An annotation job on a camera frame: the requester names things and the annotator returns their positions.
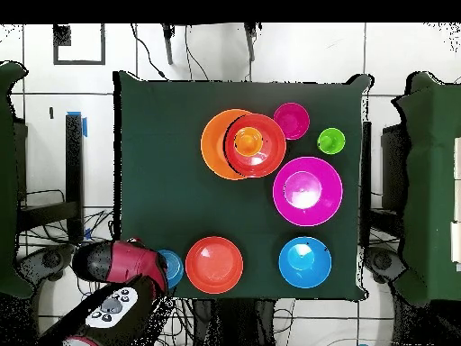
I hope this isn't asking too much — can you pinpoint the orange plastic cup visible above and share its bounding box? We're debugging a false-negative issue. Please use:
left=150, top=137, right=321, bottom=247
left=233, top=126, right=264, bottom=158

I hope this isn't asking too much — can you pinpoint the red-orange plastic bowl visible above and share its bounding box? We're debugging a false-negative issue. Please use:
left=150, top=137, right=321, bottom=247
left=185, top=236, right=245, bottom=295
left=223, top=113, right=288, bottom=178

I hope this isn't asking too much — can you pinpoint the small translucent blue bowl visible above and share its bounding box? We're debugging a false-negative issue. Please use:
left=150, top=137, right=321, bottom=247
left=157, top=249, right=185, bottom=289

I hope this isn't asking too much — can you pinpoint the green plastic cup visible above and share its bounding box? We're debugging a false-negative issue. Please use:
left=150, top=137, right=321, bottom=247
left=316, top=127, right=347, bottom=156

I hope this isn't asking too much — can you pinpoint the large orange bowl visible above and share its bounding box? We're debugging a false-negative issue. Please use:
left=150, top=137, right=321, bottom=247
left=200, top=108, right=253, bottom=181

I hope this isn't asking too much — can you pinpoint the dark green tablecloth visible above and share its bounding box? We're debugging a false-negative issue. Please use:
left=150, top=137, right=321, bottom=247
left=113, top=70, right=374, bottom=301

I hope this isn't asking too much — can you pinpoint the small crimson bowl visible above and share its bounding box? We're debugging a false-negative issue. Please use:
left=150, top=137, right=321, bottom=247
left=272, top=102, right=311, bottom=141

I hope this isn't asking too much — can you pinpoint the large pink bowl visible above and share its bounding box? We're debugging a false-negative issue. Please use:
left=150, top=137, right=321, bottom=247
left=272, top=156, right=344, bottom=227

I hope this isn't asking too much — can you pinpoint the large blue bowl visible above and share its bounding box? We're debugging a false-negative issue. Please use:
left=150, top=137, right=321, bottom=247
left=277, top=236, right=333, bottom=289

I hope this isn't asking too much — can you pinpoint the black tripod leg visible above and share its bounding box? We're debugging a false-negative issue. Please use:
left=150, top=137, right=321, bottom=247
left=160, top=23, right=175, bottom=66
left=244, top=23, right=258, bottom=62

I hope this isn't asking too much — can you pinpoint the black stand with blue tape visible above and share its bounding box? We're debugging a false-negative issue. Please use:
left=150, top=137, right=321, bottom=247
left=15, top=111, right=88, bottom=246

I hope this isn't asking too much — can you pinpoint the green cloth side table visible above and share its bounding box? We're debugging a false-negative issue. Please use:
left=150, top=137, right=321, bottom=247
left=392, top=71, right=461, bottom=307
left=0, top=60, right=33, bottom=299

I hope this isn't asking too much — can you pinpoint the black pedestal base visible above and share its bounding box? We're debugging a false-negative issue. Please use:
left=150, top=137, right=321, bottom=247
left=192, top=298, right=276, bottom=346

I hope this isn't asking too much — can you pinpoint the thin black cable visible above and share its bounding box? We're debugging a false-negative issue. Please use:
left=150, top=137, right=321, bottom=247
left=184, top=24, right=210, bottom=81
left=130, top=23, right=168, bottom=81

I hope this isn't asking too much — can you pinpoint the tangle of cables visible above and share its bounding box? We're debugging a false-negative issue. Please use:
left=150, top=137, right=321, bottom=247
left=17, top=208, right=195, bottom=346

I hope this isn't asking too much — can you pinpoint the black square frame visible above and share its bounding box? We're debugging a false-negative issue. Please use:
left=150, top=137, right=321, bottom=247
left=52, top=23, right=106, bottom=66

